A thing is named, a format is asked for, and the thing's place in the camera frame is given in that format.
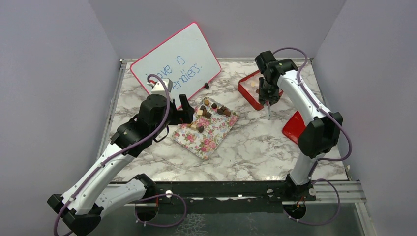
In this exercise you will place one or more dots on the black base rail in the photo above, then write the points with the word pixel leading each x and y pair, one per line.
pixel 220 197

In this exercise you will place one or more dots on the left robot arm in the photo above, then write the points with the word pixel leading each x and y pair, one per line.
pixel 83 206

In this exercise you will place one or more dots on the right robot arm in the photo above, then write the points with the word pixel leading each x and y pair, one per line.
pixel 322 127

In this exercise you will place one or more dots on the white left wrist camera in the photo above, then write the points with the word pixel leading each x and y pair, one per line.
pixel 159 88

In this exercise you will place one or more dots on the red chocolate box base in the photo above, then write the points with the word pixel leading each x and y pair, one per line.
pixel 248 92

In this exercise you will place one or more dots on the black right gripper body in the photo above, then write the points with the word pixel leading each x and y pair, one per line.
pixel 268 92

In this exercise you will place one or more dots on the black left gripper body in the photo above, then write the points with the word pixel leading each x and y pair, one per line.
pixel 178 117

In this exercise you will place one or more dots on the floral rectangular tray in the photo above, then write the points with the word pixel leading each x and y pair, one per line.
pixel 217 123

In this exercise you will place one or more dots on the white board pink frame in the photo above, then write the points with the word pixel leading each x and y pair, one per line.
pixel 185 58

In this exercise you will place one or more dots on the red box lid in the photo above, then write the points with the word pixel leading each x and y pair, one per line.
pixel 294 127

